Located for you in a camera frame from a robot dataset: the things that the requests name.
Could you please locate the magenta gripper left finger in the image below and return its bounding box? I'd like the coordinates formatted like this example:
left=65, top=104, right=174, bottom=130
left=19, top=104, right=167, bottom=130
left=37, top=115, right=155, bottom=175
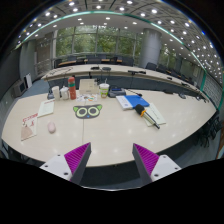
left=41, top=143, right=91, bottom=185

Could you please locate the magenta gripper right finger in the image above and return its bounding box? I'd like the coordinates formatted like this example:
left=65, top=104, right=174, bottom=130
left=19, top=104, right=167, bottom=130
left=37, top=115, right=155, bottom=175
left=132, top=143, right=180, bottom=185

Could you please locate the pale green booklet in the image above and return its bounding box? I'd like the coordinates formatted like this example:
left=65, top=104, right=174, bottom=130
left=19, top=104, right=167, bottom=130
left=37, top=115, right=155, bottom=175
left=146, top=103, right=166, bottom=125

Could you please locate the white paper sheet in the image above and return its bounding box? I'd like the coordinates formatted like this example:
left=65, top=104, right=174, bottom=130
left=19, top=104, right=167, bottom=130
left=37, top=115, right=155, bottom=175
left=38, top=100, right=54, bottom=117

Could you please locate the colourful printed leaflet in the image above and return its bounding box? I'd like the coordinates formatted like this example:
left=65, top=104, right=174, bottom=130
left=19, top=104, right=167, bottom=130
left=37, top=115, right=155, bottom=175
left=76, top=94, right=97, bottom=102

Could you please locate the blue folder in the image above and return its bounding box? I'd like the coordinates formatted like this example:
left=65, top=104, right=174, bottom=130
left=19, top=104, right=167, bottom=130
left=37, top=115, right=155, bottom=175
left=125, top=95, right=149, bottom=109

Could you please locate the beige cardboard box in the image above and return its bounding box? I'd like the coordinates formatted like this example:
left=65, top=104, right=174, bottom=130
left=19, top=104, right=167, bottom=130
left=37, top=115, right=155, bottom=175
left=79, top=79, right=99, bottom=94

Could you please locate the white paper cup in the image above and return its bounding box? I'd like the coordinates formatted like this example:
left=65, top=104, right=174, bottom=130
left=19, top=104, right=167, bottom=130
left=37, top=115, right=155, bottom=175
left=99, top=83, right=110, bottom=98

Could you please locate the orange green thermos bottle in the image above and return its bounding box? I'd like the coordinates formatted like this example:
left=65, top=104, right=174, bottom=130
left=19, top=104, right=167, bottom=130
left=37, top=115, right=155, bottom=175
left=68, top=77, right=76, bottom=100

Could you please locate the long rear conference table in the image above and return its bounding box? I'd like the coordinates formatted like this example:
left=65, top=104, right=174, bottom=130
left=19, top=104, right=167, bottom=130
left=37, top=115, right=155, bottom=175
left=42, top=64, right=199, bottom=92

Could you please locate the grey round pillar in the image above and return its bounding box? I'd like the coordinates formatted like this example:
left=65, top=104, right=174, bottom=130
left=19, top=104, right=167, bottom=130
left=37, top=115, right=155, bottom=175
left=139, top=28, right=162, bottom=68

